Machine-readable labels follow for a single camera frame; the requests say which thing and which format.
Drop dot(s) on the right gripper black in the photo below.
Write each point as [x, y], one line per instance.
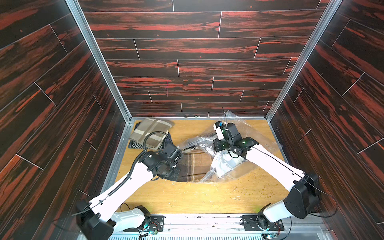
[220, 144]

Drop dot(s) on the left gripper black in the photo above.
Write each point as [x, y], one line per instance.
[175, 175]

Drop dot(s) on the navy plaid scarf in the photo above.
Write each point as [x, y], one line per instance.
[167, 140]

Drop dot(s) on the clear plastic vacuum bag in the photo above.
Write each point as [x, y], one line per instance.
[227, 166]

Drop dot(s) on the brown striped fringed scarf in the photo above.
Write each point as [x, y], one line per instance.
[193, 167]

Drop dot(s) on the tan cream plaid scarf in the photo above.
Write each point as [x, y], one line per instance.
[148, 126]

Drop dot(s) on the black white chevron scarf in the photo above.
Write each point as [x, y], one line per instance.
[135, 144]

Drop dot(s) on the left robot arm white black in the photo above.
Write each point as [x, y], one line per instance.
[98, 219]

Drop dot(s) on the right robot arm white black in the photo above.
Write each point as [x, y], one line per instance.
[304, 189]

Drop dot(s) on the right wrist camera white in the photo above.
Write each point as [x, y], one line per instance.
[218, 128]

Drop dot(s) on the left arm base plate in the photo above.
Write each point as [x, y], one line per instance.
[152, 224]

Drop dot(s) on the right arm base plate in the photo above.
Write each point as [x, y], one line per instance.
[258, 223]

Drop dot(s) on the front aluminium rail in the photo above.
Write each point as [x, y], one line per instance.
[227, 227]

